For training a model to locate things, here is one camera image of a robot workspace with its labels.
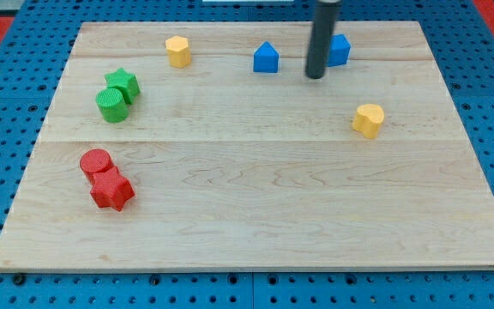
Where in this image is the red cylinder block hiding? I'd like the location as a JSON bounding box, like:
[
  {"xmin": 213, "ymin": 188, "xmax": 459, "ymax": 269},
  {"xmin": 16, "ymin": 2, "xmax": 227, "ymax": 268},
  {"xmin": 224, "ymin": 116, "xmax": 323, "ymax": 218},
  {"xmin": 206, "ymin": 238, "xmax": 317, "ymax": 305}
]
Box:
[{"xmin": 79, "ymin": 148, "xmax": 114, "ymax": 185}]

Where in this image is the green star block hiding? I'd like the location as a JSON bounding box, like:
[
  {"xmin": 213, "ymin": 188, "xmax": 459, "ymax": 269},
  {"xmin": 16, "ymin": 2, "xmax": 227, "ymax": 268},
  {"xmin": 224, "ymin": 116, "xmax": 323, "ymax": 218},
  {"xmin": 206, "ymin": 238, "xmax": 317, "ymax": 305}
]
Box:
[{"xmin": 105, "ymin": 68, "xmax": 141, "ymax": 105}]

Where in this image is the yellow heart block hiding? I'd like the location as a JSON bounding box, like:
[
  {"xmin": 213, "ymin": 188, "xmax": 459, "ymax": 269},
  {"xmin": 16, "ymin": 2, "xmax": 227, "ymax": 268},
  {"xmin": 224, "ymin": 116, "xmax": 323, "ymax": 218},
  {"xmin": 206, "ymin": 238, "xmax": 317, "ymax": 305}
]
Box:
[{"xmin": 352, "ymin": 104, "xmax": 385, "ymax": 139}]

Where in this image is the blue triangle block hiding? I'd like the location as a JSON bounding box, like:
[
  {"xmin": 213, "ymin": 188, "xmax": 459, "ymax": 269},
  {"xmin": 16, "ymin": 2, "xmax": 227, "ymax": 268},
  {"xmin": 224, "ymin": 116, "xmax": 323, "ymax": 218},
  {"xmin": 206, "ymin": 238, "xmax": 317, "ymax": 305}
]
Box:
[{"xmin": 253, "ymin": 41, "xmax": 280, "ymax": 73}]

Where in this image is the yellow hexagon block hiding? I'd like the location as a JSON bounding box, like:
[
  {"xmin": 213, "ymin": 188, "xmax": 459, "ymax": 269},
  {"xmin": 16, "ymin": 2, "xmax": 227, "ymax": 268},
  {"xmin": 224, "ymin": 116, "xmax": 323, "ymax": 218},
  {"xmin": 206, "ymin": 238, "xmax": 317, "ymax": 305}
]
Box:
[{"xmin": 166, "ymin": 35, "xmax": 191, "ymax": 68}]

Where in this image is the blue cube block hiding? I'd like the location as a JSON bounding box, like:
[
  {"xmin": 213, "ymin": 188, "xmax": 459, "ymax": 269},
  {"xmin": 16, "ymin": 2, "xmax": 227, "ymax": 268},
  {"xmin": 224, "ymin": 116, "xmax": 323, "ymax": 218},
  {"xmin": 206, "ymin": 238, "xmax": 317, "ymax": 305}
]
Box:
[{"xmin": 327, "ymin": 34, "xmax": 351, "ymax": 67}]

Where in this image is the green cylinder block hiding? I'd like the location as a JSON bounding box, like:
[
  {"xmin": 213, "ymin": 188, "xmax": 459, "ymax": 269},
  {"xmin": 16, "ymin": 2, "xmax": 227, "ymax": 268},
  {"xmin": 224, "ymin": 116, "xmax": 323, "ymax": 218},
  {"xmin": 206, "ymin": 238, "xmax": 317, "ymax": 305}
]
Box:
[{"xmin": 95, "ymin": 88, "xmax": 129, "ymax": 123}]

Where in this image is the wooden board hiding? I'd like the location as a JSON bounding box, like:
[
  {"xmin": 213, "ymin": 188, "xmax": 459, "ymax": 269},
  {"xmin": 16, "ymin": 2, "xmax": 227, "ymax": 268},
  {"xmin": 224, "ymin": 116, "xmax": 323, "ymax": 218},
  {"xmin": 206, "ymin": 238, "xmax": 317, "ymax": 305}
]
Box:
[{"xmin": 0, "ymin": 21, "xmax": 494, "ymax": 274}]

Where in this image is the red star block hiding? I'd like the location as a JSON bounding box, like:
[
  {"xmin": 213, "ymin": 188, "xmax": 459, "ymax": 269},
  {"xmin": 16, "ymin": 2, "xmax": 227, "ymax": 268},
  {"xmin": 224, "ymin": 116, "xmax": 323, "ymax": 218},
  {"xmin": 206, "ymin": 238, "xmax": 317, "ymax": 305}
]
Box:
[{"xmin": 90, "ymin": 167, "xmax": 136, "ymax": 212}]

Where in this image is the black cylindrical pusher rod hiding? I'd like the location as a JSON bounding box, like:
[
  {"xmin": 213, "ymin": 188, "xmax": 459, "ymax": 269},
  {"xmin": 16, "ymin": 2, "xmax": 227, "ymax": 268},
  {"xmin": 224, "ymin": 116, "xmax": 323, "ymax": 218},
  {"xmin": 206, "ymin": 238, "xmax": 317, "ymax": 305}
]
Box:
[{"xmin": 304, "ymin": 0, "xmax": 341, "ymax": 80}]

